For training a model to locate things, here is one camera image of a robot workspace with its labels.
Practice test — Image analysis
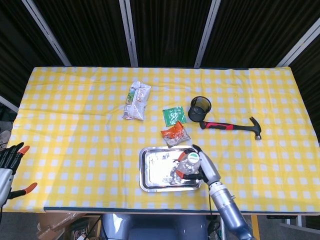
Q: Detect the orange snack packet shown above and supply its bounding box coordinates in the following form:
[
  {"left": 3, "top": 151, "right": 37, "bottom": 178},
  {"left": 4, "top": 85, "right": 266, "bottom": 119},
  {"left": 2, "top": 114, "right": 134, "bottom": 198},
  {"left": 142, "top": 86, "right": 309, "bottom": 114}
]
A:
[{"left": 160, "top": 121, "right": 191, "bottom": 147}]

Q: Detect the grey metal partition post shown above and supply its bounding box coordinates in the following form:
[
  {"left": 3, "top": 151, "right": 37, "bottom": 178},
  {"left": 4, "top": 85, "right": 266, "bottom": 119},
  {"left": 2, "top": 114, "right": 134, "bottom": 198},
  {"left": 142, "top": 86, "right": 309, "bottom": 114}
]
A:
[
  {"left": 118, "top": 0, "right": 139, "bottom": 68},
  {"left": 194, "top": 0, "right": 222, "bottom": 68},
  {"left": 276, "top": 19, "right": 320, "bottom": 68},
  {"left": 21, "top": 0, "right": 73, "bottom": 67},
  {"left": 0, "top": 94, "right": 20, "bottom": 113}
]

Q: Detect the stainless steel tray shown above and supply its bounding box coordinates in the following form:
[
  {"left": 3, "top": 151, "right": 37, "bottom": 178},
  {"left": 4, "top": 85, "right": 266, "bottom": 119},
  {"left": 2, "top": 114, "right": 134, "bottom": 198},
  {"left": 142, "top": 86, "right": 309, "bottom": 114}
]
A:
[{"left": 138, "top": 145, "right": 203, "bottom": 193}]

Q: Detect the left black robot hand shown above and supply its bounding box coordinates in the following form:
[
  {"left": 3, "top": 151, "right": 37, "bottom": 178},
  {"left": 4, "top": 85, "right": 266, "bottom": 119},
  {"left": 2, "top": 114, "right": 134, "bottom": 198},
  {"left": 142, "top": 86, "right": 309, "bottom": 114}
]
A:
[{"left": 0, "top": 141, "right": 38, "bottom": 208}]

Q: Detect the yellow table leg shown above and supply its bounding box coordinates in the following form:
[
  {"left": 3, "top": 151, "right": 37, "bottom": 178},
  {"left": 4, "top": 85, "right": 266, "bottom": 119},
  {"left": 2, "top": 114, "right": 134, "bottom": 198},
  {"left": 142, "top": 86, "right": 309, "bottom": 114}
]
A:
[{"left": 250, "top": 215, "right": 260, "bottom": 240}]

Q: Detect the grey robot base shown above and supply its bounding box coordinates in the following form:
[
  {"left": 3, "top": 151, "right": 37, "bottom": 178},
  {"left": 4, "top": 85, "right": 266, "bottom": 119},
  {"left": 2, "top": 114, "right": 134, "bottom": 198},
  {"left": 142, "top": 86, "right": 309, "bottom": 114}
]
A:
[{"left": 100, "top": 213, "right": 208, "bottom": 240}]

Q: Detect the brown cardboard box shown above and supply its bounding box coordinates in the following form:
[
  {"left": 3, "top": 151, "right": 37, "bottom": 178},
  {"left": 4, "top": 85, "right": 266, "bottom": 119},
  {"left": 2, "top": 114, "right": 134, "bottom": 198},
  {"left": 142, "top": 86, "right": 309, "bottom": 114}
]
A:
[{"left": 36, "top": 212, "right": 87, "bottom": 240}]

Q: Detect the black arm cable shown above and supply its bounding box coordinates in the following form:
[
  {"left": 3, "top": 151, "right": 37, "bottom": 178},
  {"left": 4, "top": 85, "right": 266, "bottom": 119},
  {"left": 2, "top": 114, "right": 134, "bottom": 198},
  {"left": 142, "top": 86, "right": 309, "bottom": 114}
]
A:
[{"left": 207, "top": 190, "right": 214, "bottom": 219}]

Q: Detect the green sachet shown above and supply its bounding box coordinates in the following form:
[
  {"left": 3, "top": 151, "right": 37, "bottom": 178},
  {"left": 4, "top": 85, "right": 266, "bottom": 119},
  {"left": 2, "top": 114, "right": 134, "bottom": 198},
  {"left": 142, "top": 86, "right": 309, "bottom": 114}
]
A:
[{"left": 162, "top": 105, "right": 188, "bottom": 127}]

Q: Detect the wooden table with blue edge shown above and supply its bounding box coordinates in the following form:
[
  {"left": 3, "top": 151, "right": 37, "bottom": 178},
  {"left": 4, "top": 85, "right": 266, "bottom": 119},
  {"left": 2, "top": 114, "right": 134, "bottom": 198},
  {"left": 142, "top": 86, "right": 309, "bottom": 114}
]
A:
[{"left": 43, "top": 206, "right": 320, "bottom": 217}]

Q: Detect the red black claw hammer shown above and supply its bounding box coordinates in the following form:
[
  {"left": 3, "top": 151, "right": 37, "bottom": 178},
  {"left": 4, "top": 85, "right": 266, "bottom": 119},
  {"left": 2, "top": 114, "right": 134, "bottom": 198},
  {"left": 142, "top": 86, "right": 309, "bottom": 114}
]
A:
[{"left": 199, "top": 116, "right": 263, "bottom": 141}]

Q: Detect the white snack bag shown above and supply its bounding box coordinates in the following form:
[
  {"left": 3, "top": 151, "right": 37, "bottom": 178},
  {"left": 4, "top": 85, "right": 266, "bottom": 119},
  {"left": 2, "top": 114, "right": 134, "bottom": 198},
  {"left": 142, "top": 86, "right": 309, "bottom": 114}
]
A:
[{"left": 121, "top": 81, "right": 153, "bottom": 121}]

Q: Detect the black mesh pen cup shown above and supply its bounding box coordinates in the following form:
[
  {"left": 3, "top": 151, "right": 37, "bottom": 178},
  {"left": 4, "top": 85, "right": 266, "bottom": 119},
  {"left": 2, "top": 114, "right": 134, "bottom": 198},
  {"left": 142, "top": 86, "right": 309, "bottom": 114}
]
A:
[{"left": 187, "top": 96, "right": 212, "bottom": 123}]

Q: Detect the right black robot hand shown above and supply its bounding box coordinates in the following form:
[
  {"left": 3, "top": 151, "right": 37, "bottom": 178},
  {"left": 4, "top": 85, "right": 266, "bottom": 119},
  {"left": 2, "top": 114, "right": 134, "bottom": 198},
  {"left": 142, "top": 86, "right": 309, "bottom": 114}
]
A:
[{"left": 174, "top": 144, "right": 222, "bottom": 186}]

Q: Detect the yellow checked tablecloth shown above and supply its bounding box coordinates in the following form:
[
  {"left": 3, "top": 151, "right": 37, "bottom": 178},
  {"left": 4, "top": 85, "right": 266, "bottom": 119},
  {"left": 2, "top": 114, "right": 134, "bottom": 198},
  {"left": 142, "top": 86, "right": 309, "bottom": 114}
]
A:
[{"left": 5, "top": 66, "right": 320, "bottom": 213}]

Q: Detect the transparent plastic bottle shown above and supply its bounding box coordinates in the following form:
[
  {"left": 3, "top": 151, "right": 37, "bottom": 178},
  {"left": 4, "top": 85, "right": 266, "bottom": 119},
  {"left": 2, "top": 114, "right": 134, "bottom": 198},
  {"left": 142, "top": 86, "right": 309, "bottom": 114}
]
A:
[{"left": 171, "top": 152, "right": 202, "bottom": 182}]

